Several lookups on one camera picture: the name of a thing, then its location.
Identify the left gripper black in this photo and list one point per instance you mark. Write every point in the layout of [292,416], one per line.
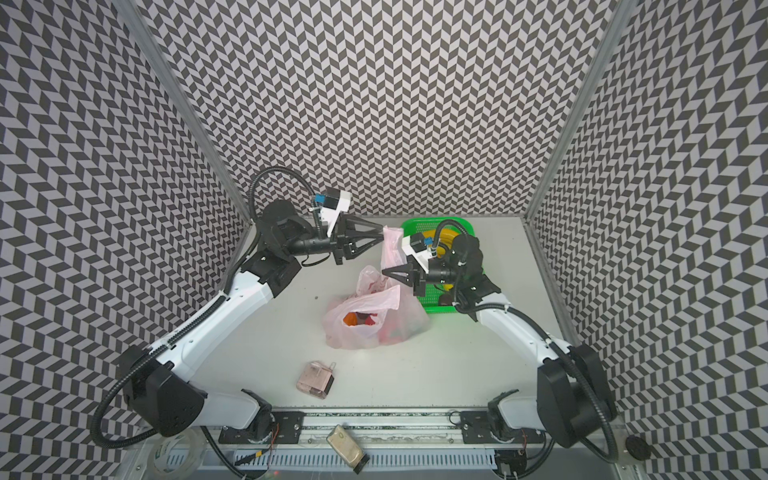
[346,230]

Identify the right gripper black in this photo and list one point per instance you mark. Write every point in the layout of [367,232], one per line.
[414,276]

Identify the pink plastic bag fruit print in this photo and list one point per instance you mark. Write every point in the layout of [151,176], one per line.
[400,314]

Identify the orange fake fruit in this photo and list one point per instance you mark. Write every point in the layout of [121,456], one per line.
[353,319]

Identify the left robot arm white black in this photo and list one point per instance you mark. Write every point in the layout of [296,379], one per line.
[156,381]

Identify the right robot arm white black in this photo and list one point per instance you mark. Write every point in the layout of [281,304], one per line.
[573,401]

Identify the yellow fake banana bunch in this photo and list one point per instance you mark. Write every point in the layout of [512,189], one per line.
[440,238]

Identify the green plastic basket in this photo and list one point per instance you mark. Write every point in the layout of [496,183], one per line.
[437,296]

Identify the black knob on block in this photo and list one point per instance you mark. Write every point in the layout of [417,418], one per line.
[638,448]

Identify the clear tape roll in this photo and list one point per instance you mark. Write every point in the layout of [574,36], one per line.
[176,457]

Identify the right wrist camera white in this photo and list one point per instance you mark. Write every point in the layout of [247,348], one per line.
[420,248]

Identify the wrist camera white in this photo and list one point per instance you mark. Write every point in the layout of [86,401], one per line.
[420,248]
[331,204]

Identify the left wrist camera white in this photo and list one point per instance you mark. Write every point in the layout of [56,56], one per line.
[331,204]

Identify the aluminium rail base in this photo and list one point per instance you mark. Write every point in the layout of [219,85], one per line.
[426,443]

